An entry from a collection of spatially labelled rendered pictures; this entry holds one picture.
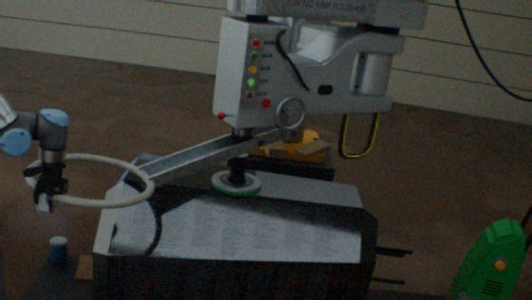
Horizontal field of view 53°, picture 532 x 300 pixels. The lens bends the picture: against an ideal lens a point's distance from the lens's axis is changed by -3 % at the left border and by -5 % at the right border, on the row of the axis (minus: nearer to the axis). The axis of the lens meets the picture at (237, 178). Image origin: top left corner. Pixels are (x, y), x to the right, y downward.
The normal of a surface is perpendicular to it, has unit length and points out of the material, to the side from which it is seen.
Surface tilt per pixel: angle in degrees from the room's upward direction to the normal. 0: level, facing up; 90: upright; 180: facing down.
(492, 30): 90
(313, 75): 90
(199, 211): 45
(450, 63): 90
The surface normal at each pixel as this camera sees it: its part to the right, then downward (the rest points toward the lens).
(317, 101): 0.49, 0.39
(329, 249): 0.06, -0.38
